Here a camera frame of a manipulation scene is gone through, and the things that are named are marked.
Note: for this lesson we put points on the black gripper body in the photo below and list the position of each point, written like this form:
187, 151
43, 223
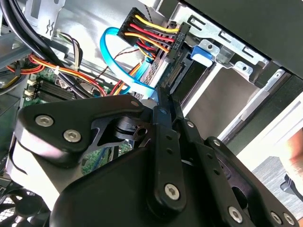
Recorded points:
113, 196

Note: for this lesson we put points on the hard disk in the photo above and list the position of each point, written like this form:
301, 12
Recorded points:
201, 55

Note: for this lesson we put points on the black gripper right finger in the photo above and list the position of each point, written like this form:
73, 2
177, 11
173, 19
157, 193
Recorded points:
213, 163

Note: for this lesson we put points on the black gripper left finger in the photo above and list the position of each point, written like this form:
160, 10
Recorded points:
71, 111

